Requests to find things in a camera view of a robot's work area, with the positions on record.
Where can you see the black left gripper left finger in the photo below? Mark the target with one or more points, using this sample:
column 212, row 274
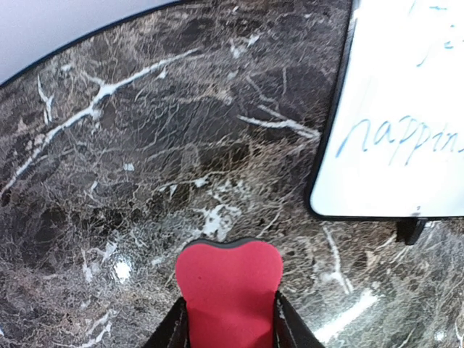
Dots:
column 173, row 330

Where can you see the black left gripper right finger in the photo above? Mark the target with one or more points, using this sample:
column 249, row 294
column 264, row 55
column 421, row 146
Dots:
column 289, row 329

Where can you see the red bone-shaped eraser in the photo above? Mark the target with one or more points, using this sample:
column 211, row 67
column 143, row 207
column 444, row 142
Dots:
column 230, row 290

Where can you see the white whiteboard black frame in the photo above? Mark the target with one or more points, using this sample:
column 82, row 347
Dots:
column 393, row 143

